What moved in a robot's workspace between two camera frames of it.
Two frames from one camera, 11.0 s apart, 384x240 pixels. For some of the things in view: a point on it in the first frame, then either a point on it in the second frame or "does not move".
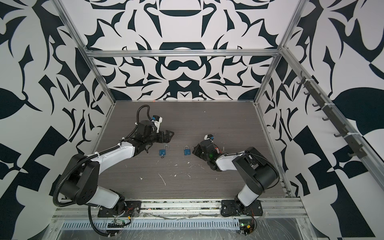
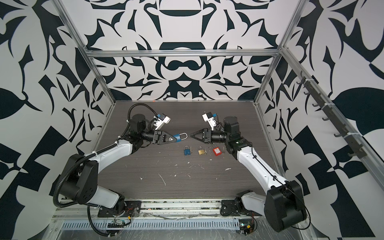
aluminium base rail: (281, 208) does not move
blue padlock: (162, 152) to (178, 137)
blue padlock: (187, 152) does not move
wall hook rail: (354, 145) does not move
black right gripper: (196, 151) to (207, 137)
